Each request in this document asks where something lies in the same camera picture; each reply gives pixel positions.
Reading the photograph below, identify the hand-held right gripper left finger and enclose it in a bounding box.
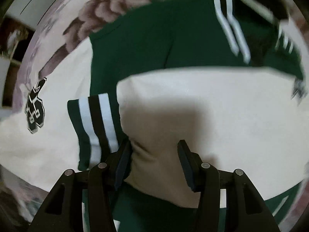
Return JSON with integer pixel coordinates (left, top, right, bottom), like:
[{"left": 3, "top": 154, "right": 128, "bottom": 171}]
[{"left": 27, "top": 139, "right": 133, "bottom": 232}]

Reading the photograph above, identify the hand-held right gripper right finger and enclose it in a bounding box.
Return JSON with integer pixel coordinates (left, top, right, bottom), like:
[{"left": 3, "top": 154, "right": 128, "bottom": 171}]
[{"left": 177, "top": 140, "right": 282, "bottom": 232}]

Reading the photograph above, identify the green and white varsity jacket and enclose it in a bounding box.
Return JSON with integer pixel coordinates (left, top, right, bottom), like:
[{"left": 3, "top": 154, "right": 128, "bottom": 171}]
[{"left": 0, "top": 0, "right": 306, "bottom": 232}]

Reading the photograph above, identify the pink floral blanket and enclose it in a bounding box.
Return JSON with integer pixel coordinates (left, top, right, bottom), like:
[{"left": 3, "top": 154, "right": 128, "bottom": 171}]
[{"left": 0, "top": 0, "right": 309, "bottom": 232}]

